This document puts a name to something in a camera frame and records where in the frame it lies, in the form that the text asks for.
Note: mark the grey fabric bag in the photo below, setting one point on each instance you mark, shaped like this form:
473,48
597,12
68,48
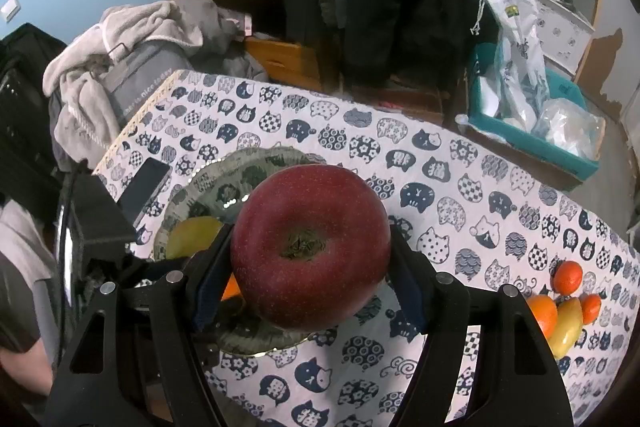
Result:
140,82

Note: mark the white wall switch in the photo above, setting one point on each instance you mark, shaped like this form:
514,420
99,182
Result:
10,8

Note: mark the person's left forearm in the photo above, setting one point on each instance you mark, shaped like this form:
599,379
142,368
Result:
22,372

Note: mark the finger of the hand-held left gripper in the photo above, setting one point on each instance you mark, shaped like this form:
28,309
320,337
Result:
150,272

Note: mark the small tangerine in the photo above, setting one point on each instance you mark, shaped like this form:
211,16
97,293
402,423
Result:
591,308
566,278

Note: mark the black smartphone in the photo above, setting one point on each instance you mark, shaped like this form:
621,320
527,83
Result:
145,192

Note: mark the orange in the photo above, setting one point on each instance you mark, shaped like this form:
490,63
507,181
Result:
231,289
542,314

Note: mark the red printed book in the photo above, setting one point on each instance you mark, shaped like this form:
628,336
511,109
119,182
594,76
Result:
410,99

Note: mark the wooden drawer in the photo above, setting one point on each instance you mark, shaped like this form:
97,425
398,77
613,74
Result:
285,62

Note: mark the black luggage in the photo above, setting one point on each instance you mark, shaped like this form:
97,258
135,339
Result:
25,117

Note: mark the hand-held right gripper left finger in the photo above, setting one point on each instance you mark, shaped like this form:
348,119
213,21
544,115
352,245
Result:
212,287

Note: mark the cardboard box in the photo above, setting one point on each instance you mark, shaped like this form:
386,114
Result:
540,169

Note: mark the red apple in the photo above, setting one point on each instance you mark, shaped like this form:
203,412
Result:
310,247

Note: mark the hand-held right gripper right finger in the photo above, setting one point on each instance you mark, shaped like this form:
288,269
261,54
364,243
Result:
407,287

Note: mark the white patterned storage box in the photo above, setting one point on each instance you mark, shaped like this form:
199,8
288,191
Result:
567,37

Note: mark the yellow green pear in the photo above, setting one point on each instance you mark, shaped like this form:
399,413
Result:
567,327

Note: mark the cat print tablecloth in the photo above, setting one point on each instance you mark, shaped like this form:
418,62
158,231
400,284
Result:
450,207

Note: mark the teal plastic crate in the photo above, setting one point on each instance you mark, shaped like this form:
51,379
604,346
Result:
505,127

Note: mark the light grey bathrobe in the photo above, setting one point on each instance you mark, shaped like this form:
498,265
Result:
80,77

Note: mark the white printed rice bag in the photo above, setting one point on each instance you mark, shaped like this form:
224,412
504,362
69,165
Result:
515,47

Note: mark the yellow green apple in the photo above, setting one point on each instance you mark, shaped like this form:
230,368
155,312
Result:
192,237

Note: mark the grey hoodie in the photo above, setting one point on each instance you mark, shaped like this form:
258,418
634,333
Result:
210,32

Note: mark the green glass bowl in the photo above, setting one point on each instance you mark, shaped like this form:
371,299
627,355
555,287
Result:
220,187

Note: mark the clear plastic bag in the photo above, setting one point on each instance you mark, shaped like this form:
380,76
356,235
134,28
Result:
570,132

